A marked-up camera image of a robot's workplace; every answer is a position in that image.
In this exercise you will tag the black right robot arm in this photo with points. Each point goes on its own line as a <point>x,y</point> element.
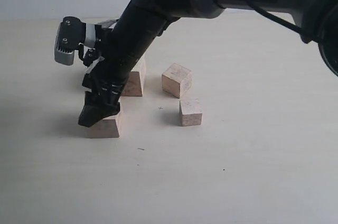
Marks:
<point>313,20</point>

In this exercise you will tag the smallest wooden cube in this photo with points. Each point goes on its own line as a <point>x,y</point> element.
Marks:
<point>190,112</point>

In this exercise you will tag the second largest wooden cube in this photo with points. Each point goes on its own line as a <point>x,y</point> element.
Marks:
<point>109,127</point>

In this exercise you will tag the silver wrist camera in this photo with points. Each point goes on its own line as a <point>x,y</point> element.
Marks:
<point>73,35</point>

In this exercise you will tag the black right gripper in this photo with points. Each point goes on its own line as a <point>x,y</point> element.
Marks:
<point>109,64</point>

